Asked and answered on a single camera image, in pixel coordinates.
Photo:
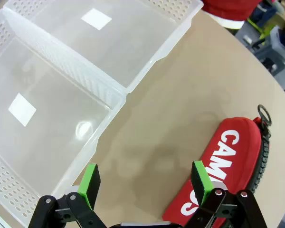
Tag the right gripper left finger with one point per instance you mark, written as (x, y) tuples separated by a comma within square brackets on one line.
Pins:
[(88, 190)]

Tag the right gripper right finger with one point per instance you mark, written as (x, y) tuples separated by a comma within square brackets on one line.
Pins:
[(200, 183)]

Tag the red CAMPUS pencil case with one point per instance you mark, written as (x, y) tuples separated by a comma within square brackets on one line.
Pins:
[(237, 152)]

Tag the white perforated plastic basket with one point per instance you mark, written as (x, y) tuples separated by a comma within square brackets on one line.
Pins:
[(133, 52), (52, 133)]

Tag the white square label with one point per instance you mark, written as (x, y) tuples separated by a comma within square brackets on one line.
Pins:
[(96, 19), (22, 109)]

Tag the grey storage basket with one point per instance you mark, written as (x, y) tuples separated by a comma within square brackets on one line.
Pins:
[(276, 47)]

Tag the person in red jacket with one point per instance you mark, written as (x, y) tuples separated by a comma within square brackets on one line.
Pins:
[(228, 7)]

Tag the green frame stool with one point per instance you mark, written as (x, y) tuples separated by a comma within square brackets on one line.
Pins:
[(260, 31)]

